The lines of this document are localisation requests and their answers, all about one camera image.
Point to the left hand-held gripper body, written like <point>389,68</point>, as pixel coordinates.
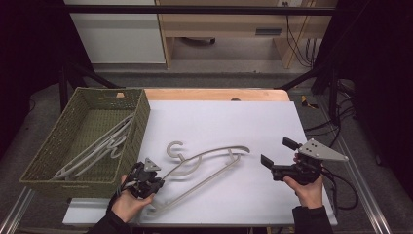
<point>142,180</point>

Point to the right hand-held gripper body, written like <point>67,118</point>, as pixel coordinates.
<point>316,151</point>

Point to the beige plastic clothes hanger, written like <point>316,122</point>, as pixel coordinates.
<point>201,183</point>
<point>190,170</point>
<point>94,150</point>
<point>113,151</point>
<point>97,140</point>

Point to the green woven basket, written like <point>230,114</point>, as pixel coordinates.
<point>94,113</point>

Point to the person's left hand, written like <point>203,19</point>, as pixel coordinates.
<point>130,204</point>

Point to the person's right hand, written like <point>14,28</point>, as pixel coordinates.
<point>308,195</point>

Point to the yellow and black tool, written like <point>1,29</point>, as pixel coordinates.
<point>307,103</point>

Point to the white table mat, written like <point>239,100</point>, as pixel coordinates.
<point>227,123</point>

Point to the black metal stand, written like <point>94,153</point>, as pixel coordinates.
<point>332,97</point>
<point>63,87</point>

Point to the light wooden desk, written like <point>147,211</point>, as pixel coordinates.
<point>227,24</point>

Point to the white cabinet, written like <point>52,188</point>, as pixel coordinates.
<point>120,39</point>

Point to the aluminium rail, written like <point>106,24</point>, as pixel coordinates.
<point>14,214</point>
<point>367,195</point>

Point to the black horizontal frame bar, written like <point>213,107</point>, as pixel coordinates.
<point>195,9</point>

